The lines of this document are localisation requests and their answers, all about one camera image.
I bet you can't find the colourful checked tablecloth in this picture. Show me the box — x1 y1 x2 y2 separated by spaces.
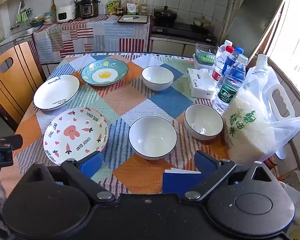
0 52 240 197

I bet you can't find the striped patchwork cover cloth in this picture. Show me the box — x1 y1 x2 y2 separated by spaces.
32 14 151 64

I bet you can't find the black electric pressure cooker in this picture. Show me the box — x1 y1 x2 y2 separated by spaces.
78 0 99 19

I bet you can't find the black gas stove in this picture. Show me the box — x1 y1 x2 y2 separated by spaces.
152 21 218 43

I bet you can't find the white plastic basket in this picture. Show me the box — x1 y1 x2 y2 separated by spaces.
193 43 219 67

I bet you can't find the pink rabbit print plate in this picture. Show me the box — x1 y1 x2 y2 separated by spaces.
43 107 109 166

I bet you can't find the green snack packet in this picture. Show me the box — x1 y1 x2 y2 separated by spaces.
105 0 118 15

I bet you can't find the blue label water bottle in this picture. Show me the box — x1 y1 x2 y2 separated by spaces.
222 46 244 79

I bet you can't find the white bowl dark rim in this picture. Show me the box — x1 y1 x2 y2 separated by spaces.
141 66 175 92
129 116 178 160

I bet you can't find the white label oil bottle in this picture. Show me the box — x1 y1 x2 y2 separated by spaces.
126 0 138 15

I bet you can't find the black-rimmed cutting board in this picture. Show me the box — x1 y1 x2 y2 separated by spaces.
118 14 149 24

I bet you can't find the white rice cooker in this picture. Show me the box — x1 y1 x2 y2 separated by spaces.
56 4 77 23

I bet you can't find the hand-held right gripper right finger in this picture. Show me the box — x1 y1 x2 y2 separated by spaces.
181 150 278 203

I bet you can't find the black wok with lid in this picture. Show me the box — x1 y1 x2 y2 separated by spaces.
153 6 178 21

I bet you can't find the clear bag of rice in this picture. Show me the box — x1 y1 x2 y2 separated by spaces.
222 54 300 166

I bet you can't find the wooden chair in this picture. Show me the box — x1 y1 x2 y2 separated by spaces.
0 40 47 131

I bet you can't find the glass cooking pot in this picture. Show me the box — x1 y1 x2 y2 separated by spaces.
193 15 212 28

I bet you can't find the red cap water bottle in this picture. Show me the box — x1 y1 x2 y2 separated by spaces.
211 46 234 87

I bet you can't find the counter base cabinet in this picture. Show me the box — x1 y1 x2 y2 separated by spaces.
149 37 198 57

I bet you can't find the green label water bottle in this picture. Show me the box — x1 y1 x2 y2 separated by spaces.
212 54 249 115

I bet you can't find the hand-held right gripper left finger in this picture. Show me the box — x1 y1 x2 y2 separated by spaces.
22 151 116 205

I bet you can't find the white tissue pack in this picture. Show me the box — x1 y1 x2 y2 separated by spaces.
187 68 217 100

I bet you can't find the teal egg print plate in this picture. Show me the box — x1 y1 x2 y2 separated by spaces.
81 59 129 87

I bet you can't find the window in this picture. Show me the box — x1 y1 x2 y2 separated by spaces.
264 0 300 96

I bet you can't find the blue small box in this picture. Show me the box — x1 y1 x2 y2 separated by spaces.
162 168 203 198

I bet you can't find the blue basin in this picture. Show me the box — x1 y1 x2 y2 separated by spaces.
30 17 45 28

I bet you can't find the white plate black rim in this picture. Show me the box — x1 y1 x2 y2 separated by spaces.
33 74 80 111

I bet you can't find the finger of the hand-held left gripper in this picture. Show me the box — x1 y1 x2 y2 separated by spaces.
0 134 24 151

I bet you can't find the dark label oil bottle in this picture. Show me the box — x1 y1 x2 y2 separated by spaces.
116 0 126 16

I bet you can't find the white plastic bag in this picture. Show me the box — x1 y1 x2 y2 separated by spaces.
277 171 300 227

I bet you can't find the clear water bottle white cap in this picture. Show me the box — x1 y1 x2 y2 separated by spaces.
216 40 233 63

